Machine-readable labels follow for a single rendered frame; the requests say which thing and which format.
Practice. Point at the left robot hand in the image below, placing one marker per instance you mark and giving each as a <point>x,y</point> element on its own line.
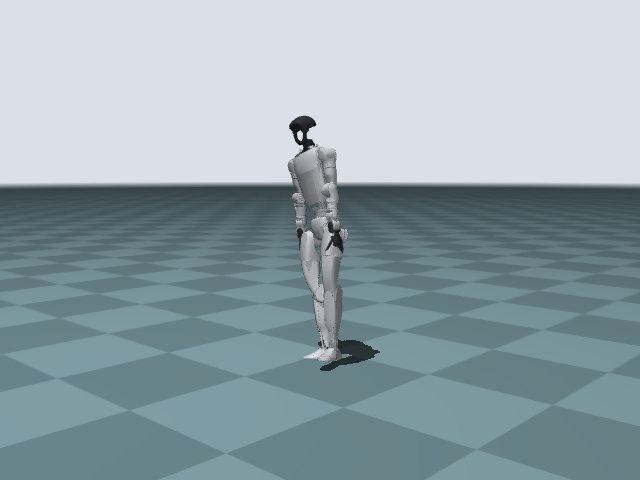
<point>337,240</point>

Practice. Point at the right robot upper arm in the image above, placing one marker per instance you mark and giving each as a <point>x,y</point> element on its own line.
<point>297,197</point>

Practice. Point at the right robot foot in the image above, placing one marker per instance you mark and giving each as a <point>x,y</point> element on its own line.
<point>315,354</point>

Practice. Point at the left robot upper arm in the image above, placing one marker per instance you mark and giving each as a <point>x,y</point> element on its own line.
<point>328,158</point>

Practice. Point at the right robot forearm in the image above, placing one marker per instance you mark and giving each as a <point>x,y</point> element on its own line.
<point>300,210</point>

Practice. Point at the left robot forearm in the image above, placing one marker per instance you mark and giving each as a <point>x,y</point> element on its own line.
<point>332,206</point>

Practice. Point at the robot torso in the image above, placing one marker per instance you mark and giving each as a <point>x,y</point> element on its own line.
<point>310,175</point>

